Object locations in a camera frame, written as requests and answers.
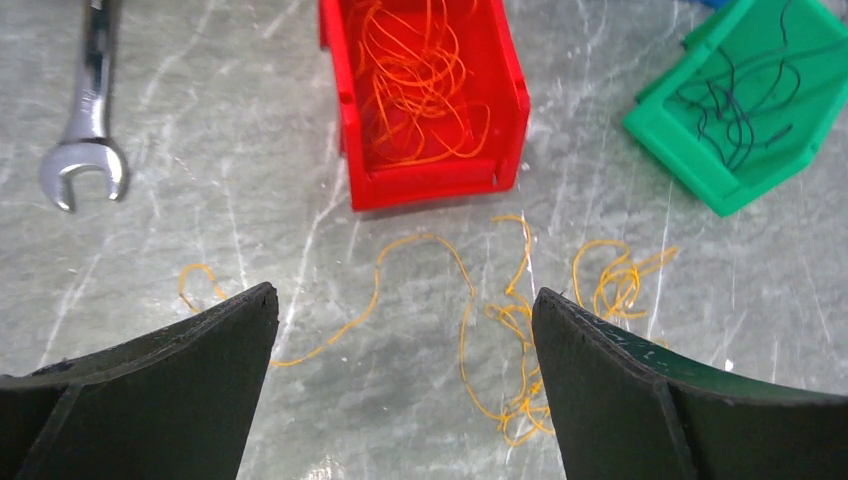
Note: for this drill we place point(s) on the green plastic bin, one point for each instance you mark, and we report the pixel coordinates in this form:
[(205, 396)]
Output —
[(749, 104)]

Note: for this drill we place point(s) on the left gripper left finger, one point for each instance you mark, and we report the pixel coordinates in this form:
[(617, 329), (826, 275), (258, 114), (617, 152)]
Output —
[(176, 403)]

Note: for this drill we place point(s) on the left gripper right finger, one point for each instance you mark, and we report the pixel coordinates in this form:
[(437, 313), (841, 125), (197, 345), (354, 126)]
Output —
[(624, 407)]

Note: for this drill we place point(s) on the red plastic bin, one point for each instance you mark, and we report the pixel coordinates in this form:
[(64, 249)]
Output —
[(432, 101)]

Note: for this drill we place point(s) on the silver open-end wrench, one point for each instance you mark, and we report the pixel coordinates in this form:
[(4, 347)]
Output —
[(86, 144)]

